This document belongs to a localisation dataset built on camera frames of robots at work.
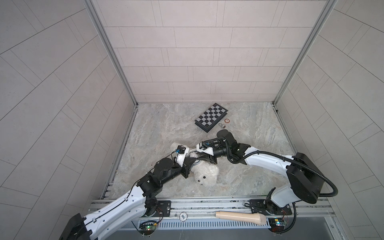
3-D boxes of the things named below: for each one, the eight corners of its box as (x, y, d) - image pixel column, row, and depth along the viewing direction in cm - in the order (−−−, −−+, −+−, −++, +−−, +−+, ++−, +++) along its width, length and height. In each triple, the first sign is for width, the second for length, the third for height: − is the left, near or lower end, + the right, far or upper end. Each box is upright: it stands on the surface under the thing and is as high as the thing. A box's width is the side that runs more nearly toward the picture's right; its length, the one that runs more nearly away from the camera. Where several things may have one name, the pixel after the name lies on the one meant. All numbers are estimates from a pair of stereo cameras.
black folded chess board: (194, 123, 107) (194, 120, 104) (215, 105, 118) (215, 102, 115) (207, 133, 101) (207, 130, 98) (227, 113, 113) (228, 110, 110)
